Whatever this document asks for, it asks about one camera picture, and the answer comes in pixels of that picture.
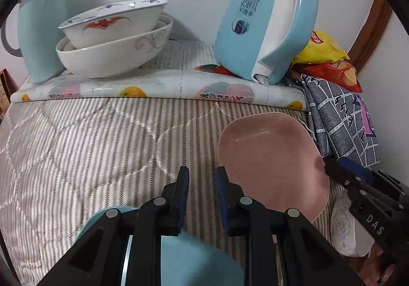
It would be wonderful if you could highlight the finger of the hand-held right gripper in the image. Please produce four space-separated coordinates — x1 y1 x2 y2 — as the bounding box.
325 159 409 210
339 157 376 185

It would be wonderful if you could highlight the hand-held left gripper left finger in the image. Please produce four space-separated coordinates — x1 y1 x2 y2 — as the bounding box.
37 166 190 286

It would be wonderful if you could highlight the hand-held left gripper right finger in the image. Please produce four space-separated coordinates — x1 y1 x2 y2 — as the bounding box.
215 166 365 286

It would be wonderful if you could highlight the white rose print bowl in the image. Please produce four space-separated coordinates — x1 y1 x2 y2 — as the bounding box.
331 190 375 258

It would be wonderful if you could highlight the brown plate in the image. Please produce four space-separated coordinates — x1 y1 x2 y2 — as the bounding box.
347 251 397 286

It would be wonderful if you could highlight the light blue plate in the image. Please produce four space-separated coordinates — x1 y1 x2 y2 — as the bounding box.
75 206 245 286

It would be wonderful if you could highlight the pink plate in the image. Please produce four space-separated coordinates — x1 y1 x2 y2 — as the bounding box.
217 113 330 223

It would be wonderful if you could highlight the grey checked cloth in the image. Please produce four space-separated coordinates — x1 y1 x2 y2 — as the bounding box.
288 70 382 168

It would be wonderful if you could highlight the red chip bag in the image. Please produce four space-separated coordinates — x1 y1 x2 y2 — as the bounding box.
299 61 364 93

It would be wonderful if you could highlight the striped quilt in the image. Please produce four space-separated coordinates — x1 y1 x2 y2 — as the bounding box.
0 99 352 286

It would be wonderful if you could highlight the fruit print board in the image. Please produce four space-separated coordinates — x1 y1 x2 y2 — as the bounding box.
9 40 312 111

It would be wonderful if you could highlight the yellow chip bag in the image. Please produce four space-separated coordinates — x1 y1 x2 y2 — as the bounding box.
292 30 350 65

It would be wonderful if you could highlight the white bowl with grey swirls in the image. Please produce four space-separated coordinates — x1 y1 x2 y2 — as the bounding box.
55 14 174 79

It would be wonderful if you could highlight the light blue electric kettle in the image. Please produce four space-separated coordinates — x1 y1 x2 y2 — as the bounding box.
213 0 320 85

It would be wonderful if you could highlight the white bowl with red print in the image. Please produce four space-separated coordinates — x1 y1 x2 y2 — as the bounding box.
58 0 169 49

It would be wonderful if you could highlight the red box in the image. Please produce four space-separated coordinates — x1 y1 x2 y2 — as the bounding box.
0 69 18 114

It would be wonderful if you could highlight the light blue thermos jug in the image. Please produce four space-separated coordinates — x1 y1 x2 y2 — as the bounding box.
0 0 69 84

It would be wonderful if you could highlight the brown wooden door frame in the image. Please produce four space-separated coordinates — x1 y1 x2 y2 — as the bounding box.
347 0 393 74

